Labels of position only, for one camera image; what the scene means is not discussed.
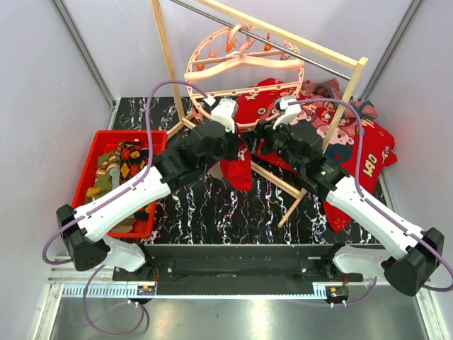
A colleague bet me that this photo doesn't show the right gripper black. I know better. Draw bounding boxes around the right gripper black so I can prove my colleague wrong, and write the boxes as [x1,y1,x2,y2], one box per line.
[240,114,305,174]

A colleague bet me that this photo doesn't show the pink round clip hanger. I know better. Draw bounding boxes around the pink round clip hanger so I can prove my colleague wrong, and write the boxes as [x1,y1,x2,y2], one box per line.
[183,21,306,125]

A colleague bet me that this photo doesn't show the black argyle sock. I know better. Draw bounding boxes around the black argyle sock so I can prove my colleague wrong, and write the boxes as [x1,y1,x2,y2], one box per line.
[115,139,149,184]

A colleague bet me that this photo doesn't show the red cat pattern sock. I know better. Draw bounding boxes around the red cat pattern sock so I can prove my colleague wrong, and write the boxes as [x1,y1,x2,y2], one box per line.
[220,159,234,184]

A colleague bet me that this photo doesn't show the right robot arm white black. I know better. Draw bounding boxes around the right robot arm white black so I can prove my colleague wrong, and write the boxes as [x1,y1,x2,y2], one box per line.
[242,121,445,296]

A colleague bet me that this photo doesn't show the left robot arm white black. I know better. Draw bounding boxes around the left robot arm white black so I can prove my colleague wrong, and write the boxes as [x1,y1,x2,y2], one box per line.
[57,120,241,281]

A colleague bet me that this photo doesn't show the orange clip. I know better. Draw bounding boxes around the orange clip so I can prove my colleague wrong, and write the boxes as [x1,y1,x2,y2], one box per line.
[263,33,273,52]

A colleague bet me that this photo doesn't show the pink grey garment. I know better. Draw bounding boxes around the pink grey garment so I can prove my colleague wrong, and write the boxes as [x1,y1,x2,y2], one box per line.
[298,78,378,120]

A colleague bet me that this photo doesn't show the grey sock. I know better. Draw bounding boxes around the grey sock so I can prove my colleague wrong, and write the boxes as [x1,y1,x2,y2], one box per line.
[110,166,120,189]

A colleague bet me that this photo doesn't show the red plastic bin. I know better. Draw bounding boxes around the red plastic bin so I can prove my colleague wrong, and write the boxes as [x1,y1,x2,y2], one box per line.
[71,130,156,240]

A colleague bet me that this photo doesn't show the red cartoon patterned blanket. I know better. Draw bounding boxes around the red cartoon patterned blanket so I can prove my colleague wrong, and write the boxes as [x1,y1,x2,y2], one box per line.
[233,78,398,234]

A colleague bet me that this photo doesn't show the metal rack rod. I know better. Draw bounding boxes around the metal rack rod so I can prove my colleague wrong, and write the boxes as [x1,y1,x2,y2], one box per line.
[169,0,353,79]

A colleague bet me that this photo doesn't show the olive green striped sock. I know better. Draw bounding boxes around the olive green striped sock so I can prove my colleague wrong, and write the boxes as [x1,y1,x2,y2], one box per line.
[85,152,119,203]

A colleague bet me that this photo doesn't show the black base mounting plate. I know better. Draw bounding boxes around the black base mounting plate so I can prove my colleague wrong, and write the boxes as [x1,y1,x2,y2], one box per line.
[113,244,363,283]

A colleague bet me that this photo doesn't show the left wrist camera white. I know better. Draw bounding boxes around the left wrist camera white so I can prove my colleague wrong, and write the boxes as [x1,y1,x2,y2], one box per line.
[204,95,238,132]

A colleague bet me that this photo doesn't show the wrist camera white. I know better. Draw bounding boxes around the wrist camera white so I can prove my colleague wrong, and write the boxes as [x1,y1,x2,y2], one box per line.
[273,95,302,130]
[204,95,238,132]

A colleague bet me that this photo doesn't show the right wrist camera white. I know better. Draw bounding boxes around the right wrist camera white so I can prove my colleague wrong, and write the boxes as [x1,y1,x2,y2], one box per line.
[273,95,302,130]

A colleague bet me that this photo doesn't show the wooden clothes rack frame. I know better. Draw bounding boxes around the wooden clothes rack frame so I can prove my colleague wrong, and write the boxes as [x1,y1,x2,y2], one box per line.
[150,0,369,227]

